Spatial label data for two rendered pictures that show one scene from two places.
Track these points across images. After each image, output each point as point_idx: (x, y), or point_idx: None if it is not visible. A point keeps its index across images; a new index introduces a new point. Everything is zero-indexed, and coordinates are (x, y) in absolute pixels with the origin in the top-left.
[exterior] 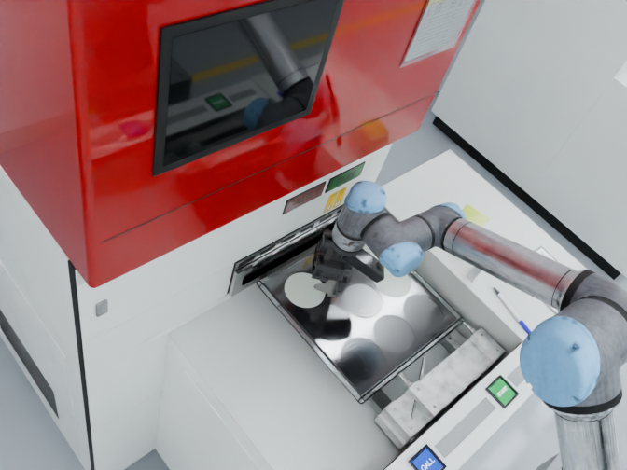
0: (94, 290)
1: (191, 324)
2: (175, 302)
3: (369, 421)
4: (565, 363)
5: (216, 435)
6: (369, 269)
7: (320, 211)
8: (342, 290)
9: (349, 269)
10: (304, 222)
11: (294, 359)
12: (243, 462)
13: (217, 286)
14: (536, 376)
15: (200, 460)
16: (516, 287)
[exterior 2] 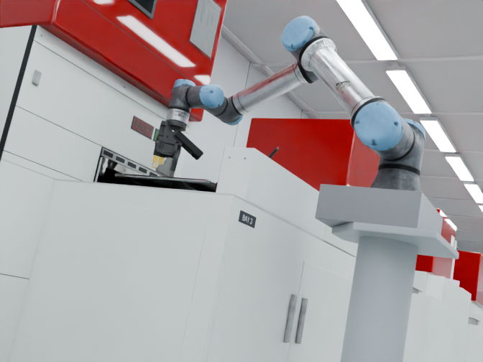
0: (39, 55)
1: None
2: (66, 141)
3: None
4: (300, 21)
5: (97, 234)
6: (192, 143)
7: (150, 161)
8: (177, 158)
9: (180, 141)
10: (141, 160)
11: None
12: (127, 224)
13: (89, 162)
14: (292, 38)
15: (69, 319)
16: (276, 85)
